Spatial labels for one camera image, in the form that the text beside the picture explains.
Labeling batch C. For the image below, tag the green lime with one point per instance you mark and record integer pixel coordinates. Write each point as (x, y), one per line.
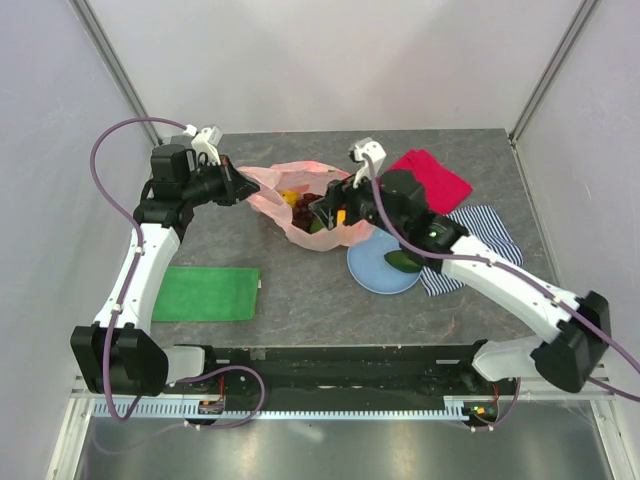
(315, 227)

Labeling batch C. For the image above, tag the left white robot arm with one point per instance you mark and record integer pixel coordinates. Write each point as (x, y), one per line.
(116, 353)

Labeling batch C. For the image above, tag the purple grape bunch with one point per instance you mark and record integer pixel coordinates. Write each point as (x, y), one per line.
(302, 216)

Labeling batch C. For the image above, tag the pink plastic bag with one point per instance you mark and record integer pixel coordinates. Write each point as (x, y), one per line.
(302, 177)

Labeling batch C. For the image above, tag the green avocado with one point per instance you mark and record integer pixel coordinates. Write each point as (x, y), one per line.
(400, 261)

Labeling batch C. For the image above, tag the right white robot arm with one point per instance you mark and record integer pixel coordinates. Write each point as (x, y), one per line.
(569, 330)

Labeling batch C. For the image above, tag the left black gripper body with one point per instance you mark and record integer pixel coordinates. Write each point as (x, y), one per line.
(210, 186)

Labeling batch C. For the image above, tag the red folded t-shirt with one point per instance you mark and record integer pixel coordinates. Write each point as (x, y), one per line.
(444, 190)

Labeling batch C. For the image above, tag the yellow lemon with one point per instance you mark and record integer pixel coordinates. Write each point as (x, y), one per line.
(290, 197)

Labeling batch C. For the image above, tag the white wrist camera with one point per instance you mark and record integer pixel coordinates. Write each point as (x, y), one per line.
(204, 142)
(370, 155)

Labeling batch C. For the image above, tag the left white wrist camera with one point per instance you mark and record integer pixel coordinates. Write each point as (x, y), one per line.
(204, 142)

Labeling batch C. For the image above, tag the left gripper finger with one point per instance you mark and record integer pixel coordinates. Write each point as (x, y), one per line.
(231, 174)
(240, 189)

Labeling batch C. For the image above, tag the light blue plate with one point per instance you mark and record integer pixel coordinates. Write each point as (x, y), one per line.
(370, 270)

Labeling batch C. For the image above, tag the left aluminium frame post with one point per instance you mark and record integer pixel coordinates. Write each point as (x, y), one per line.
(109, 56)

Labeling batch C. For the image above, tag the green towel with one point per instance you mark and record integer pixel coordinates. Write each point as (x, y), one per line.
(207, 295)

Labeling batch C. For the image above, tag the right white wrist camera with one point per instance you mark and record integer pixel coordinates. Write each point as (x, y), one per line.
(370, 155)

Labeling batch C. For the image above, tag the blue white striped cloth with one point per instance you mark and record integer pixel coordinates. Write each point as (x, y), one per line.
(483, 222)

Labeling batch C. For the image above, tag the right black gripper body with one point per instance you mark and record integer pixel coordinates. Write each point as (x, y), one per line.
(361, 202)

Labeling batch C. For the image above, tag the right aluminium frame post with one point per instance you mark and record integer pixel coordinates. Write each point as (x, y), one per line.
(569, 39)

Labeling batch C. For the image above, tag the aluminium frame post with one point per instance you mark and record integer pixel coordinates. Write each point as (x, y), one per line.
(109, 56)
(569, 39)

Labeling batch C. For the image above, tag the white slotted cable duct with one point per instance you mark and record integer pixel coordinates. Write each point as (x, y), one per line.
(198, 409)

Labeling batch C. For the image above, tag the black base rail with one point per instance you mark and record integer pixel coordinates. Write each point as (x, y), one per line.
(432, 371)

